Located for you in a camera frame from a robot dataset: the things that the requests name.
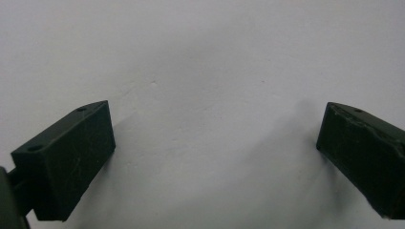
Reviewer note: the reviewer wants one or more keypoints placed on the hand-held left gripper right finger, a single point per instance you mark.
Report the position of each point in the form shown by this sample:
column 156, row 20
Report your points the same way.
column 366, row 156

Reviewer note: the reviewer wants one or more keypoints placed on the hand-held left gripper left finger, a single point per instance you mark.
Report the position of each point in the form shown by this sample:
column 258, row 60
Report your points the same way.
column 63, row 165

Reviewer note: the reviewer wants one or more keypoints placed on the white table mat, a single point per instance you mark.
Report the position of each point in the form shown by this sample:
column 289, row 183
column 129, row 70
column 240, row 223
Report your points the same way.
column 207, row 79

